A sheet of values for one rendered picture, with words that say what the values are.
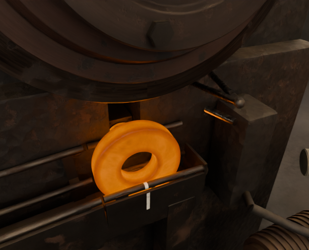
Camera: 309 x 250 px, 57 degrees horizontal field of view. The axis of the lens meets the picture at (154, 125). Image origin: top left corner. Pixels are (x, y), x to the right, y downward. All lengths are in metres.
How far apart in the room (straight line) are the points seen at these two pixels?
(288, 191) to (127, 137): 1.29
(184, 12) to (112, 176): 0.30
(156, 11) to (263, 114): 0.35
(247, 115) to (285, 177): 1.20
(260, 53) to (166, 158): 0.31
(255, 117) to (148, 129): 0.21
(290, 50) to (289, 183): 1.09
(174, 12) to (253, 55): 0.38
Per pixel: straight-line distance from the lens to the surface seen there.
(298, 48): 0.73
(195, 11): 0.29
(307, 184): 1.74
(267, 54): 0.66
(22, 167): 0.51
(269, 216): 0.66
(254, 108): 0.58
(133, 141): 0.46
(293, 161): 1.86
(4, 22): 0.31
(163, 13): 0.27
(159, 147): 0.48
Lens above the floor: 1.07
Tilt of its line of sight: 33 degrees down
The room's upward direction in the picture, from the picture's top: 1 degrees clockwise
